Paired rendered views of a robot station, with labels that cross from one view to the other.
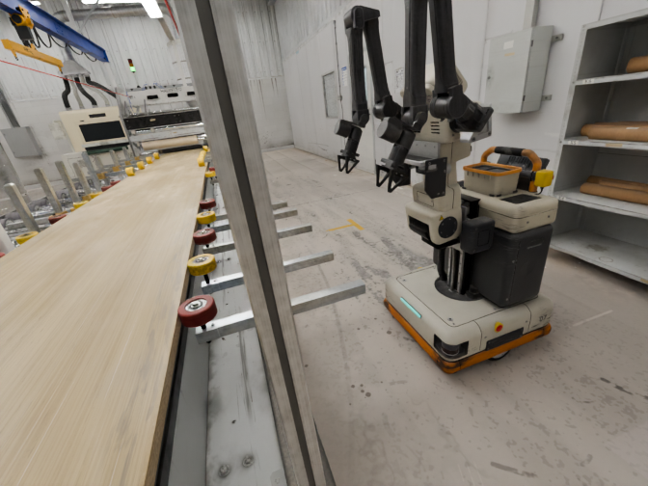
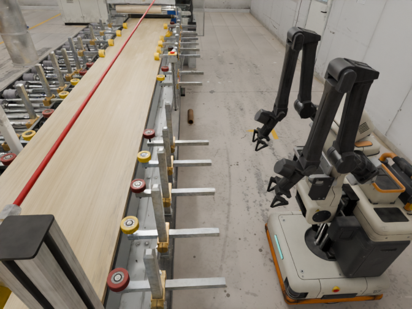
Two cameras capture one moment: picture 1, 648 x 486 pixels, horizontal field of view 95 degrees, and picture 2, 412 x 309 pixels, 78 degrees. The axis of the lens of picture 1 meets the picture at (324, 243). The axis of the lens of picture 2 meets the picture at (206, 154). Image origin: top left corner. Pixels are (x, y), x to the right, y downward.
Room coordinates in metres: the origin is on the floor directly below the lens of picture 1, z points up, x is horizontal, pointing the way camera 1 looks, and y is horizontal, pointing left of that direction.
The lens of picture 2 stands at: (0.18, -0.10, 1.88)
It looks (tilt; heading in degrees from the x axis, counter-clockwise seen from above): 38 degrees down; 12
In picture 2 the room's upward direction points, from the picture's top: 2 degrees clockwise
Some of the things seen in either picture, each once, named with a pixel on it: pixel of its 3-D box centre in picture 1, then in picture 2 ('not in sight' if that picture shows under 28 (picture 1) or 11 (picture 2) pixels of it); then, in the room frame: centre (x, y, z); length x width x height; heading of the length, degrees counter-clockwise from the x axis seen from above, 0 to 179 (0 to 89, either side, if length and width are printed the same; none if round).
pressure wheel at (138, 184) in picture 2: (207, 245); (138, 190); (1.05, 0.44, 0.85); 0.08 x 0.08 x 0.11
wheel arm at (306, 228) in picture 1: (259, 239); (175, 192); (1.11, 0.25, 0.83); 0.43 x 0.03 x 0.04; 106
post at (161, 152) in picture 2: not in sight; (165, 186); (1.06, 0.29, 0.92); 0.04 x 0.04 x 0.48; 16
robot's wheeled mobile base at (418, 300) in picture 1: (459, 304); (319, 251); (1.39, -0.74, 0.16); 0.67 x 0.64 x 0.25; 106
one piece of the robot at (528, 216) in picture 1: (479, 232); (354, 214); (1.41, -0.83, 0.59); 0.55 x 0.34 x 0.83; 16
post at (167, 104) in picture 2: not in sight; (170, 134); (1.54, 0.43, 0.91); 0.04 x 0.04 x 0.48; 16
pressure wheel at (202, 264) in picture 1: (205, 274); (130, 229); (0.81, 0.38, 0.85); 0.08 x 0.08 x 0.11
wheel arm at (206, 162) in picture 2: (253, 221); (176, 164); (1.35, 0.32, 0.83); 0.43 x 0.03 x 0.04; 106
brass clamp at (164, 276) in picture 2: not in sight; (159, 290); (0.60, 0.16, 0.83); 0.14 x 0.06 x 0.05; 16
